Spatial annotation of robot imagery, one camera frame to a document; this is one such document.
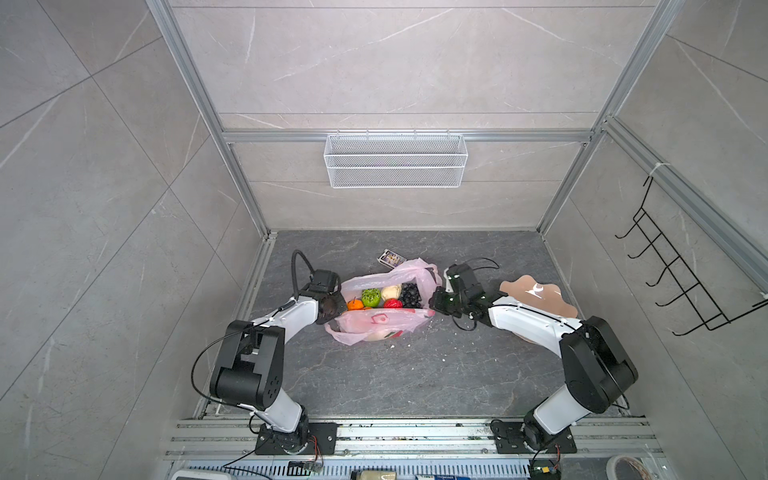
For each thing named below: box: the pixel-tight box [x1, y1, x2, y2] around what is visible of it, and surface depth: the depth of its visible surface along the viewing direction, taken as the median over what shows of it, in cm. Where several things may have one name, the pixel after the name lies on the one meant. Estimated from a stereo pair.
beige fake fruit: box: [381, 284, 402, 301], surface depth 97 cm
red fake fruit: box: [383, 298, 403, 308], surface depth 95 cm
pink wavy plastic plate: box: [500, 275, 579, 318], surface depth 100 cm
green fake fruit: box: [361, 288, 381, 308], surface depth 96 cm
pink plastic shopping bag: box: [325, 258, 443, 345], surface depth 89 cm
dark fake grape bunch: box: [400, 282, 422, 309], surface depth 97 cm
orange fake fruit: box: [347, 299, 364, 310], surface depth 97 cm
